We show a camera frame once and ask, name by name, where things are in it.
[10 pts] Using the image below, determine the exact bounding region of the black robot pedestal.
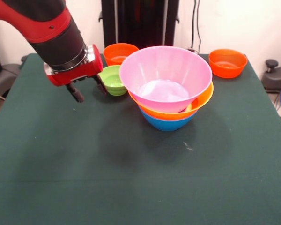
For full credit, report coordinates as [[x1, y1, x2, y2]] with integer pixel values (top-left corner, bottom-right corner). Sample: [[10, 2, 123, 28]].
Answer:
[[98, 0, 180, 49]]

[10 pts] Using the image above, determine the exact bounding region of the dark green tablecloth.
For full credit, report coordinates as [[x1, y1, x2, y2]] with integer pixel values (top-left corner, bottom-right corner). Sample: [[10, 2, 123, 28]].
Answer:
[[0, 52, 281, 225]]

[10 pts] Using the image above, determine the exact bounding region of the large pink bowl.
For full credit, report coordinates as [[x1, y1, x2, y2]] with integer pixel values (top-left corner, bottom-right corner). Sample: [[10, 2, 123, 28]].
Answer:
[[119, 45, 213, 113]]

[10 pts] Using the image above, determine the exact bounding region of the red-orange bowl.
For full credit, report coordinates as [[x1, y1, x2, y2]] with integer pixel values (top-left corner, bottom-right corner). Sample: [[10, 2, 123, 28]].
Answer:
[[103, 43, 140, 67], [208, 48, 248, 79]]

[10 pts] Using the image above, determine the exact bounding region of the medium blue bowl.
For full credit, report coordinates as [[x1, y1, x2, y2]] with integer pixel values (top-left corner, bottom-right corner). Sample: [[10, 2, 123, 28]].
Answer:
[[140, 109, 199, 132]]

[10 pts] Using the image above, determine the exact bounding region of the small green bowl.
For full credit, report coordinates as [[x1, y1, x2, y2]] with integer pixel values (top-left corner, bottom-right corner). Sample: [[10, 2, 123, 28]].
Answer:
[[98, 65, 127, 96]]

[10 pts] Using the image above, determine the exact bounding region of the large orange bowl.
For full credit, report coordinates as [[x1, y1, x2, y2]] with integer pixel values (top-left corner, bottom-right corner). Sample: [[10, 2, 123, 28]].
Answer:
[[128, 82, 214, 121]]

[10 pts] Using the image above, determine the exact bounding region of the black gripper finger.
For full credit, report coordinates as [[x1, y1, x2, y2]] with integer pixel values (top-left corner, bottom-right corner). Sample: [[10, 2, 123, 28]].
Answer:
[[92, 74, 108, 95], [65, 83, 85, 104]]

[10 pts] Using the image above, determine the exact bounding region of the black wall cable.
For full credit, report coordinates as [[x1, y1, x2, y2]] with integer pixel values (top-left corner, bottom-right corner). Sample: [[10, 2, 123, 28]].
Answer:
[[187, 0, 202, 53]]

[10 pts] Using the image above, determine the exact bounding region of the grey pedestal foot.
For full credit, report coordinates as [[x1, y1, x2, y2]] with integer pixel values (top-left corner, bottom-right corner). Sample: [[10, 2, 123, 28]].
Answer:
[[261, 59, 281, 94], [0, 63, 23, 99]]

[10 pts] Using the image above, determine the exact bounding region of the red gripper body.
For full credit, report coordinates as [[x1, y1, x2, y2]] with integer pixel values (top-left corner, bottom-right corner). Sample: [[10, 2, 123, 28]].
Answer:
[[43, 44, 104, 87]]

